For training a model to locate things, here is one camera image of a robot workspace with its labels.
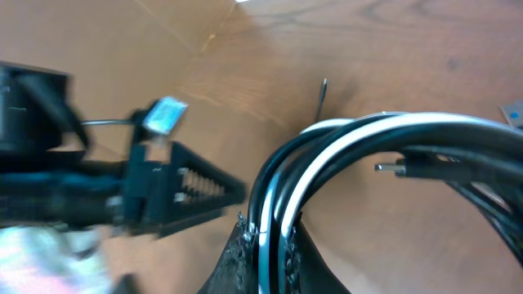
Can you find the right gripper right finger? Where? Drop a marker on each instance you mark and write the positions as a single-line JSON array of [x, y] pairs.
[[306, 270]]

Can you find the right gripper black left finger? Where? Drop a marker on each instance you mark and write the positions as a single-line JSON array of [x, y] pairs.
[[235, 271]]

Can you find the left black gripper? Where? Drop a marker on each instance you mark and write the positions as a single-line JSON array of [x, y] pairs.
[[196, 192]]

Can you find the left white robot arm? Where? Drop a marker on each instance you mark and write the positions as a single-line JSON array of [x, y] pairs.
[[53, 195]]

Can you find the cardboard box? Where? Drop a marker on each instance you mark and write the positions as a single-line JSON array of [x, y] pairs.
[[120, 53]]

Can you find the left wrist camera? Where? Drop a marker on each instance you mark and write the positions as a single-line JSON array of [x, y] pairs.
[[164, 115]]

